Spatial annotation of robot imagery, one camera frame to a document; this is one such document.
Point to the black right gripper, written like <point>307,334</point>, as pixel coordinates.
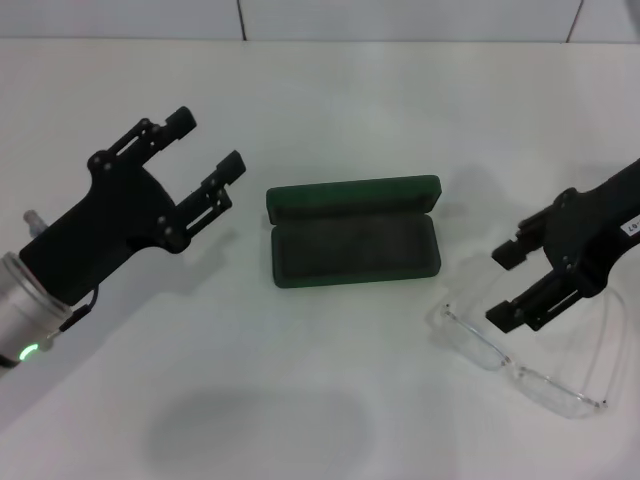
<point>595,230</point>

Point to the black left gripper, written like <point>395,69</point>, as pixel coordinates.
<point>110,215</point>

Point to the clear white glasses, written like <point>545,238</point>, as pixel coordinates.
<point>550,392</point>

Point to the green glasses case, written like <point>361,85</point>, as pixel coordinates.
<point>350,250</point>

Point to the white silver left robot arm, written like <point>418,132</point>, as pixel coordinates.
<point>30,305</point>

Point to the silver left wrist connector post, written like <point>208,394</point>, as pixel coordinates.
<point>32,222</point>
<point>52,340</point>

